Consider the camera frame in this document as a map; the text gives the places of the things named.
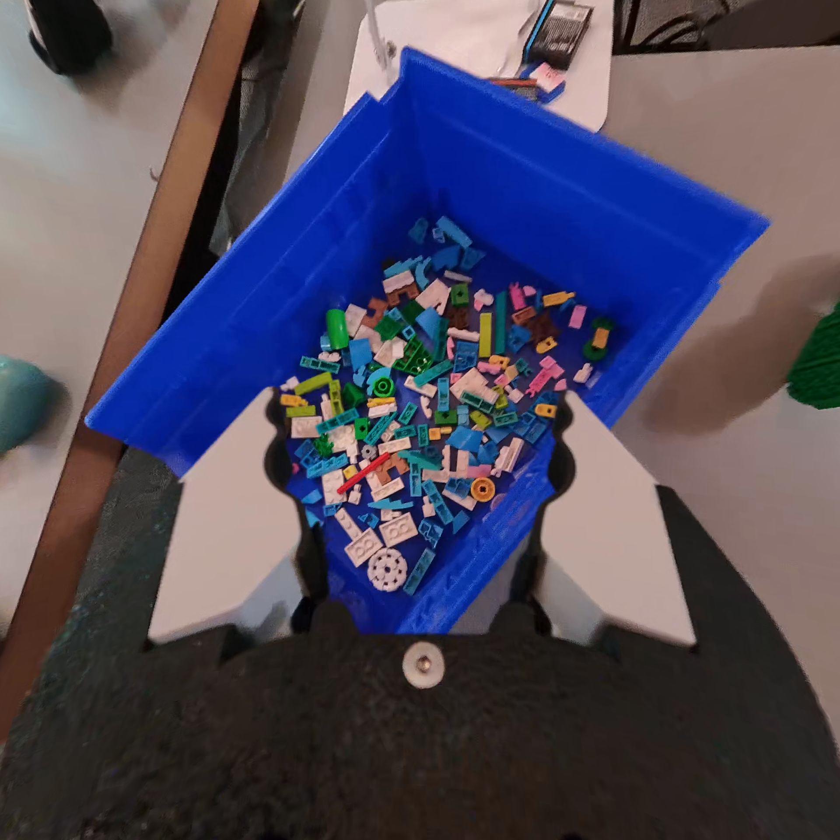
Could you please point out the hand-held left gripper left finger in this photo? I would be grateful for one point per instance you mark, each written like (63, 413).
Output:
(216, 544)

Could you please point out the black blue-edged flat box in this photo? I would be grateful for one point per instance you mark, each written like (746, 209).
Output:
(561, 29)

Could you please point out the small blue block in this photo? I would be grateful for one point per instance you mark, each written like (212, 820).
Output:
(544, 80)

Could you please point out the teal round object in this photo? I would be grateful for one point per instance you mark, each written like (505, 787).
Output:
(23, 403)

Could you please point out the pile of lego pieces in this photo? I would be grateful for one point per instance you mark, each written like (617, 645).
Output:
(426, 394)

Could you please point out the blue plastic bin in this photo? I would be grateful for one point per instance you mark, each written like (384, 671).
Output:
(525, 197)

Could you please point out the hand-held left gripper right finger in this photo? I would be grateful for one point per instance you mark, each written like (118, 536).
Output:
(610, 544)

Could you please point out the green lego leaf build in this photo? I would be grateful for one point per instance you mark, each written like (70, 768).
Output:
(817, 361)

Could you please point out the black rounded object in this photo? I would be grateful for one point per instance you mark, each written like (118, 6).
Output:
(69, 33)

